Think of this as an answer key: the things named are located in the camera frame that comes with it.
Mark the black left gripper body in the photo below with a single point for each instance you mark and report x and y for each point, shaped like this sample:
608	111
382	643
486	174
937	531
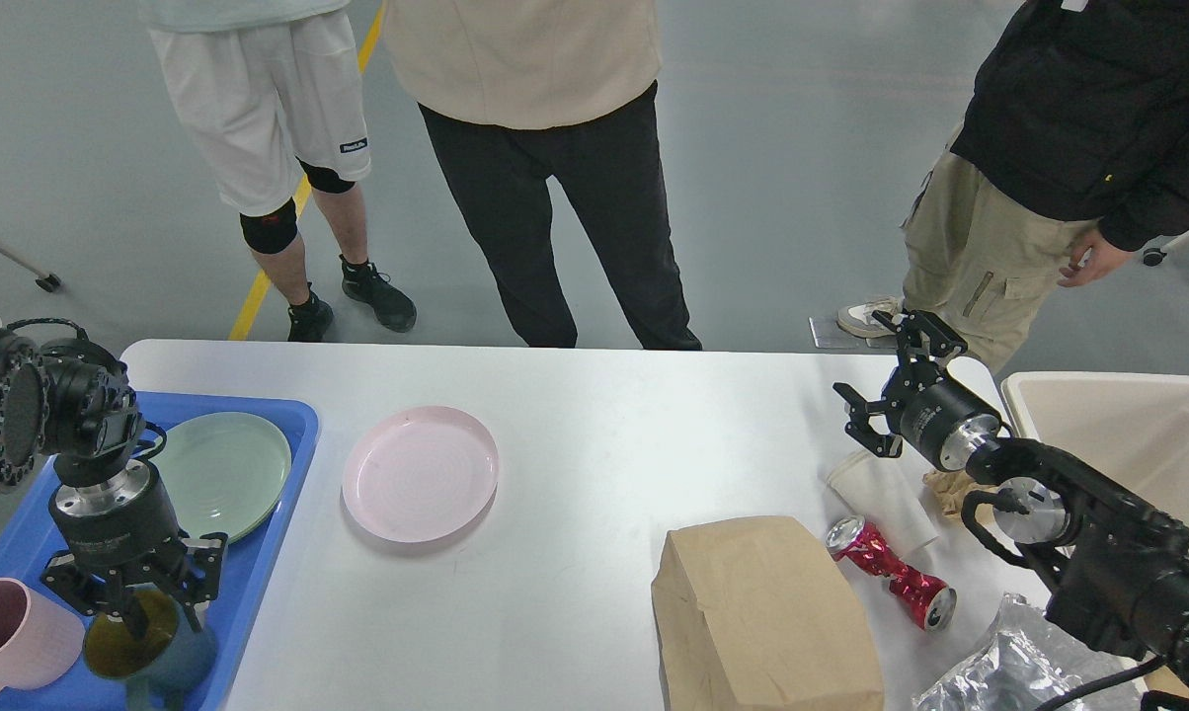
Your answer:
111	512

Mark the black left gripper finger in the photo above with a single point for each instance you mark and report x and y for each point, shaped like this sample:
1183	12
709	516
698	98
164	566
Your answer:
193	572
99	589

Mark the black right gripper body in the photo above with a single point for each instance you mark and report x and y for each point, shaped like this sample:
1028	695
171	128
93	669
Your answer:
942	419

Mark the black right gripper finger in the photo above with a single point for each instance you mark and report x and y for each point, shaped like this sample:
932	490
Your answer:
860	412
925	346

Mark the dark teal mug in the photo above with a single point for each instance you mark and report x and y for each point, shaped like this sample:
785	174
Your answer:
162	667

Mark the pink plastic plate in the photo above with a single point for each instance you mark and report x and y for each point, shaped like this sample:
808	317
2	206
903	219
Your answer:
421	474

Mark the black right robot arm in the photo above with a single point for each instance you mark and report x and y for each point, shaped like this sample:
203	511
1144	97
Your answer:
1117	568

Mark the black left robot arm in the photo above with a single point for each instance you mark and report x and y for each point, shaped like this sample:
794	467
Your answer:
72	401

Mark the white paper cup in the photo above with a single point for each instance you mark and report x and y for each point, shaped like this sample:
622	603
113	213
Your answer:
882	493

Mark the crumpled brown paper napkin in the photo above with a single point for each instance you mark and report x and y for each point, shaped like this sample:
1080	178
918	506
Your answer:
950	489

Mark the light green plate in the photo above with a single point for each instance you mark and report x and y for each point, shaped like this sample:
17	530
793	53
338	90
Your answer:
224	472

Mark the metal floor plate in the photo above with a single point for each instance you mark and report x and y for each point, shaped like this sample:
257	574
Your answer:
827	335

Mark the crushed red soda can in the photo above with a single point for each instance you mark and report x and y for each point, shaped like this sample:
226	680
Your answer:
928	601

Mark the brown paper bag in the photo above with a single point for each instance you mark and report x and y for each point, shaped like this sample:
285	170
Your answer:
753	614

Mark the beige plastic bin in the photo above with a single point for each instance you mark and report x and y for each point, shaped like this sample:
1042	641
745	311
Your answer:
1133	427

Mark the silver foil bag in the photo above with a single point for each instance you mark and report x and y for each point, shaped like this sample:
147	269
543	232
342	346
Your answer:
1021	662

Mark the person in black jacket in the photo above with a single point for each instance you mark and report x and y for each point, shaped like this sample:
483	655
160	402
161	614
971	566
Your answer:
1072	154

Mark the person in white shorts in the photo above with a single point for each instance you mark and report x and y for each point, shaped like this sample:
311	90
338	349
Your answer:
269	92

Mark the person in beige hoodie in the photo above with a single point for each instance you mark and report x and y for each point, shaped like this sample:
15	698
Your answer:
516	93

